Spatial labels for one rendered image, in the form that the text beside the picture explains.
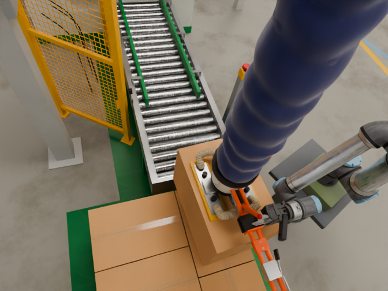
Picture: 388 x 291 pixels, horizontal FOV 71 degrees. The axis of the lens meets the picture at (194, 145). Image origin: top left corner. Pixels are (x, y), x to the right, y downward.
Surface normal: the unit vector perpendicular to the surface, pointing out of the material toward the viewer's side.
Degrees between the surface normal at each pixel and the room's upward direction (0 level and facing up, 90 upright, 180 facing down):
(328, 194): 2
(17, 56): 90
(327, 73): 80
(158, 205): 0
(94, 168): 0
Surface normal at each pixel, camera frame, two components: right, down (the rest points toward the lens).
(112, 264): 0.13, -0.52
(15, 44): 0.29, 0.83
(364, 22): 0.18, 0.69
